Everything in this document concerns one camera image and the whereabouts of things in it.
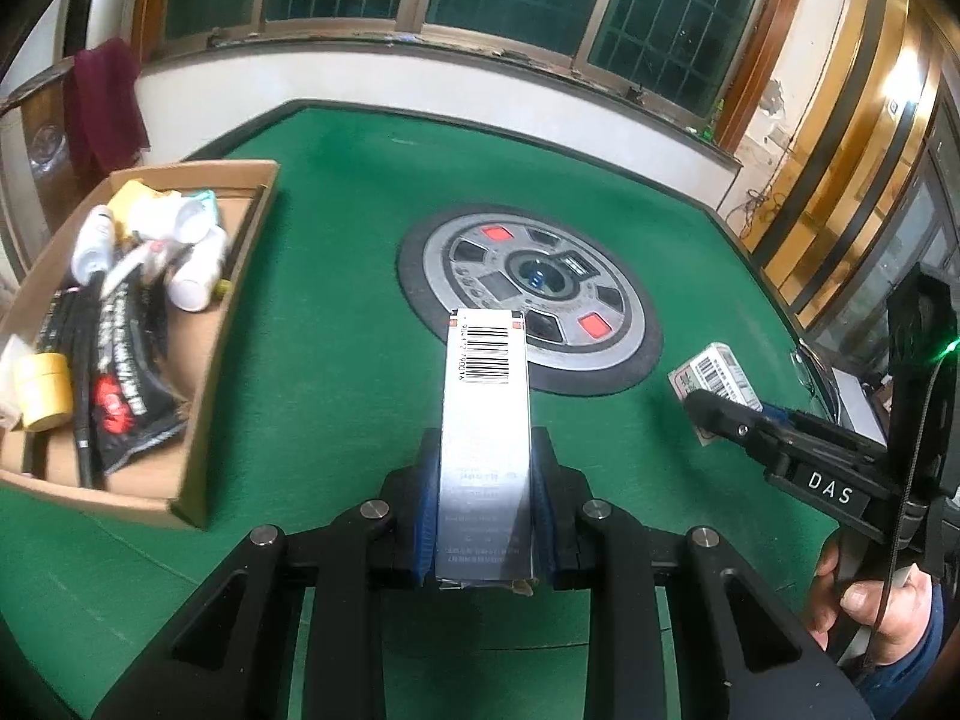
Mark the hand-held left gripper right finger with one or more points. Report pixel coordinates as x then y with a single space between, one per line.
541 510

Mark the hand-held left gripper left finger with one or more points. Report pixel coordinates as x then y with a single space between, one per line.
424 502

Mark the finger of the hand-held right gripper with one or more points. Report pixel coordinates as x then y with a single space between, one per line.
724 416
784 418

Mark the long grey carton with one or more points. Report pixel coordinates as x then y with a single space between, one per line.
487 427

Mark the cardboard box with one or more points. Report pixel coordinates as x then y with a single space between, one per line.
202 360

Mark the black and red snack packet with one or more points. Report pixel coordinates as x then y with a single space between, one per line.
120 397

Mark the large white labelled bottle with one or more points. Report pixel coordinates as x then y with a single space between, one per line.
199 266

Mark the black marker with white print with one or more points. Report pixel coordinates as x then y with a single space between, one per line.
82 390

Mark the small white bottle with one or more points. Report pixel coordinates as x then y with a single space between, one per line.
191 223

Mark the yellow tape roll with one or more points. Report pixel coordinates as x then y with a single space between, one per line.
45 390

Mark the white bottle with wide cap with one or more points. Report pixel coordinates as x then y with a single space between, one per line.
94 240

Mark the yellow foil sachet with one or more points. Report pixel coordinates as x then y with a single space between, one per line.
129 193

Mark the person's right hand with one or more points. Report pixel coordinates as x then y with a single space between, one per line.
874 604

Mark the golden wooden slatted partition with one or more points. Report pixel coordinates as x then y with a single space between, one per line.
847 127

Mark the teal and white packet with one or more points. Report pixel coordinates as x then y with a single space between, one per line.
202 199

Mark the maroon cloth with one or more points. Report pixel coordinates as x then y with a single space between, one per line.
105 105

